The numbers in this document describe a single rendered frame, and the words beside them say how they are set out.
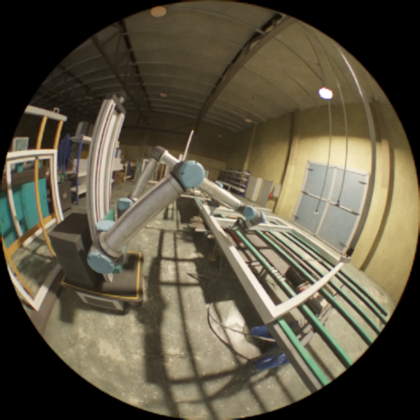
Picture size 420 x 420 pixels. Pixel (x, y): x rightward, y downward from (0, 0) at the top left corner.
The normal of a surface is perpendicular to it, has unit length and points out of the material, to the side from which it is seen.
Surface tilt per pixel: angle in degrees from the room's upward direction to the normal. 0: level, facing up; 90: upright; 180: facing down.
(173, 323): 0
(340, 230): 90
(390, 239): 90
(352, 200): 90
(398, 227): 90
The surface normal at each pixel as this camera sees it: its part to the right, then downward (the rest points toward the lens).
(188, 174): 0.58, 0.28
